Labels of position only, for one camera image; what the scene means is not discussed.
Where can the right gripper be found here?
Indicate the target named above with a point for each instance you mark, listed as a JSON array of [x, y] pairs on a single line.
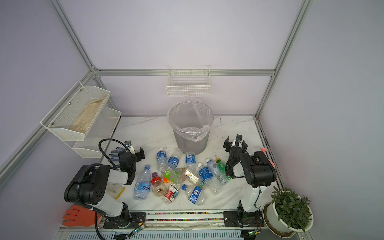
[[235, 147]]

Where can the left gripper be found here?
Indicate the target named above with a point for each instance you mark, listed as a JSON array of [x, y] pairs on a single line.
[[137, 154]]

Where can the large clear blue-cap bottle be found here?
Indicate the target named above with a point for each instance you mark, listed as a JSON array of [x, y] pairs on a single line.
[[143, 184]]

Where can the blue label crushed bottle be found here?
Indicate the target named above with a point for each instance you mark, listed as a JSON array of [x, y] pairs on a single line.
[[195, 194]]

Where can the yellow-cap clear bottle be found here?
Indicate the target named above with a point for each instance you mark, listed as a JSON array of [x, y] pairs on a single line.
[[191, 176]]

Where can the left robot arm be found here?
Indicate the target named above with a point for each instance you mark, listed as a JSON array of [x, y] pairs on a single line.
[[88, 189]]

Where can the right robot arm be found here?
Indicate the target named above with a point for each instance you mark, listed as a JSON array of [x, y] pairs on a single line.
[[259, 172]]

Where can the grey mesh waste bin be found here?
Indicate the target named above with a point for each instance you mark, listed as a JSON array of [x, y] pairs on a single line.
[[189, 146]]

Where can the clear plastic bin liner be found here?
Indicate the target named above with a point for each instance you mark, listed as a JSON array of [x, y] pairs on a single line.
[[191, 118]]

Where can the blue dotted work glove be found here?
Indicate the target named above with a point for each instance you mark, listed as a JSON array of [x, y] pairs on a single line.
[[114, 156]]

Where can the pink watering can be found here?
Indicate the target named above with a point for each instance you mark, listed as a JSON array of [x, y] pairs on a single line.
[[268, 157]]

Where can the green plastic bottle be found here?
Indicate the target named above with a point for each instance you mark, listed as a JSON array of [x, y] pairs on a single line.
[[222, 167]]

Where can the clear light-blue label bottle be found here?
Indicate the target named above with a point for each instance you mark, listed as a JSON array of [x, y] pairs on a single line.
[[213, 167]]

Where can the red label purple-cap bottle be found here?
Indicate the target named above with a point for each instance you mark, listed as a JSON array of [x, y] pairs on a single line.
[[158, 187]]

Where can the white mesh lower shelf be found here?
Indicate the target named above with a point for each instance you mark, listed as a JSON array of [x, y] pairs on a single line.
[[103, 128]]

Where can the white mesh shelf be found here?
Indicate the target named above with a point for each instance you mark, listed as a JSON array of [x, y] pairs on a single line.
[[60, 119], [103, 128]]

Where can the green orange label bottle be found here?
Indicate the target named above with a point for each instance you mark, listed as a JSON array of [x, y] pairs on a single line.
[[170, 175]]

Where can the capless blue label bottle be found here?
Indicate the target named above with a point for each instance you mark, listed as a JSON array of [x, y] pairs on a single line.
[[174, 160]]

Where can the Pocari Sweat bottle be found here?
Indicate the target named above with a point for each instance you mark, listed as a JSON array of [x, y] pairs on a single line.
[[190, 160]]

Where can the red label clear bottle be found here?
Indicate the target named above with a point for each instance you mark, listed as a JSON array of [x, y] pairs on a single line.
[[171, 193]]

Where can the beige cloth in shelf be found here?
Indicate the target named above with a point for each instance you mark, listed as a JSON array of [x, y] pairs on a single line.
[[83, 122]]

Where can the orange rubber glove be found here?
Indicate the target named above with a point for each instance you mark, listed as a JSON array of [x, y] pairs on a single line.
[[77, 216]]

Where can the white mesh upper shelf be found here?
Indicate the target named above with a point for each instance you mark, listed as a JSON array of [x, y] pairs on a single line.
[[60, 119]]

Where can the potted green plant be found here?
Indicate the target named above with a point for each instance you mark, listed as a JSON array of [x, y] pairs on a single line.
[[288, 213]]

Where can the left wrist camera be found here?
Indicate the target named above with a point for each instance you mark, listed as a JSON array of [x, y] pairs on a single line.
[[129, 147]]

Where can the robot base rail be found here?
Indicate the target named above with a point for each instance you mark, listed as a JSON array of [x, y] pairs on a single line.
[[182, 219]]

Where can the white wire wall basket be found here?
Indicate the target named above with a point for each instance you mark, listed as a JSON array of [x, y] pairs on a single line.
[[188, 81]]

